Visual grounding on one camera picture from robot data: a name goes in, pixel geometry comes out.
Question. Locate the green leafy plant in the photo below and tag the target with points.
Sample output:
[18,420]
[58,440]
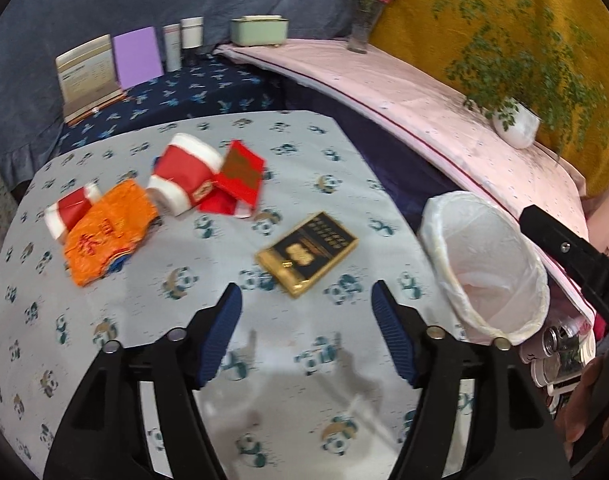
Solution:
[509,55]

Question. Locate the green tissue box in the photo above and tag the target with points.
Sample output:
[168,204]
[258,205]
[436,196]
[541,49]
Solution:
[259,30]

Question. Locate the black and gold box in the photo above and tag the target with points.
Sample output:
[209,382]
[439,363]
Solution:
[309,250]

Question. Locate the pink sheet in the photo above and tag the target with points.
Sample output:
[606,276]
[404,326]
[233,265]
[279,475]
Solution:
[384,90]

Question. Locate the white jar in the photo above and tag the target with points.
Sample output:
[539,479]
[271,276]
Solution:
[192,32]

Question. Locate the large red paper cup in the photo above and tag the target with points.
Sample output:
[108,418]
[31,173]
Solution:
[184,170]

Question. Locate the beige standing calendar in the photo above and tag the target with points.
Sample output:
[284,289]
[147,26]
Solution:
[87,72]

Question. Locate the person's right hand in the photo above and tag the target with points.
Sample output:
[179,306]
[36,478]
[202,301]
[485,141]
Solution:
[584,400]

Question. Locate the metal cans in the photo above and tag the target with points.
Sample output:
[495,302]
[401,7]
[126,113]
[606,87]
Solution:
[559,345]

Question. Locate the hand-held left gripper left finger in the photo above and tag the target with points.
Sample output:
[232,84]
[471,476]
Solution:
[219,330]

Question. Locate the dark blue printed cloth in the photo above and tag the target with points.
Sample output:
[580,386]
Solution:
[199,90]

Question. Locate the white plant pot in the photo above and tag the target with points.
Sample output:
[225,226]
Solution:
[516,125]

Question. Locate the red envelope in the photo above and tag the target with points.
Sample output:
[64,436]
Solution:
[239,170]

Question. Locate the white tube bottle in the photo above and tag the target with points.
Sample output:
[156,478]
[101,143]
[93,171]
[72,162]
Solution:
[172,47]

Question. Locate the wooden book stand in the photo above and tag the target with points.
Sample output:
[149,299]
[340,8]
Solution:
[97,107]

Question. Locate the grey-blue cloth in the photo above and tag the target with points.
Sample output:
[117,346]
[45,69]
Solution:
[84,0]

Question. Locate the dark navy cloth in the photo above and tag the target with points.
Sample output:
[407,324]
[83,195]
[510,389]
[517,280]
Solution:
[384,160]

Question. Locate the orange snack packet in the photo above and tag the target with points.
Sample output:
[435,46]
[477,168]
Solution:
[104,232]

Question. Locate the glass vase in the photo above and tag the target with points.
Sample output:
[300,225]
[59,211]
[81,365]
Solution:
[362,32]

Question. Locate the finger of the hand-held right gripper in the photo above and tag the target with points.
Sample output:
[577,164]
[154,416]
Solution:
[559,245]

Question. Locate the panda print tablecloth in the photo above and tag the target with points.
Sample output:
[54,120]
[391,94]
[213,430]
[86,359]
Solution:
[134,310]

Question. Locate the bin with white bag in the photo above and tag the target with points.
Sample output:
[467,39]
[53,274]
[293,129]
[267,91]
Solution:
[484,260]

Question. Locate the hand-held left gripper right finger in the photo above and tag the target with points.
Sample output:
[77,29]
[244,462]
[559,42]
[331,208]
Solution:
[394,335]

